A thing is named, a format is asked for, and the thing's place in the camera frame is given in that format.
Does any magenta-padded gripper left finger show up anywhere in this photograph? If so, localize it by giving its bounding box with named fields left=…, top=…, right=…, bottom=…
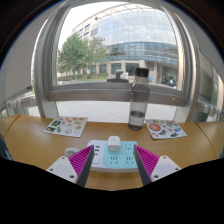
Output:
left=45, top=144, right=95, bottom=188

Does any sticker sheet with green stickers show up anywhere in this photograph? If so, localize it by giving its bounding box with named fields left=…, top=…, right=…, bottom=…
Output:
left=43, top=115, right=89, bottom=138

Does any green tree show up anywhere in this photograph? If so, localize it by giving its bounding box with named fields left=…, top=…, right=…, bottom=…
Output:
left=57, top=32, right=108, bottom=81

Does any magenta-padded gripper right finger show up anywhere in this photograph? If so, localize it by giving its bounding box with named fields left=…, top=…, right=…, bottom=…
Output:
left=133, top=144, right=182, bottom=187

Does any clear grey water bottle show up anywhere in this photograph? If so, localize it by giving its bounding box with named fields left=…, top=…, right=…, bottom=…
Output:
left=128, top=67, right=151, bottom=132

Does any sticker sheet with red circle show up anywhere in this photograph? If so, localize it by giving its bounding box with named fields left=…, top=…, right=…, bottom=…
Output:
left=145, top=119, right=188, bottom=140

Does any white wall rail with knobs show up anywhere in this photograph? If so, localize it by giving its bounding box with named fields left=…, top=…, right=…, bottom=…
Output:
left=4, top=94, right=37, bottom=116
left=196, top=99, right=224, bottom=122

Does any small white charger block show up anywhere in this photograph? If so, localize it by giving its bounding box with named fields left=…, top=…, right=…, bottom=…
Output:
left=107, top=135, right=122, bottom=152

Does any glass-fronted building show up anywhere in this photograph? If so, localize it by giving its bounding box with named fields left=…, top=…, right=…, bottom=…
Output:
left=71, top=3, right=179, bottom=88

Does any grey window frame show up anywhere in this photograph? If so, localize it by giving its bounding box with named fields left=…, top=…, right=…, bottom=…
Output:
left=31, top=0, right=201, bottom=123

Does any white and teal power strip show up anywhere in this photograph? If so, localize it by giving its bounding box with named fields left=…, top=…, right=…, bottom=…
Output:
left=85, top=139, right=139, bottom=174

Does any black chair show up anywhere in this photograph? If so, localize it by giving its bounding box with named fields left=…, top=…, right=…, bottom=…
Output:
left=0, top=134, right=13, bottom=161

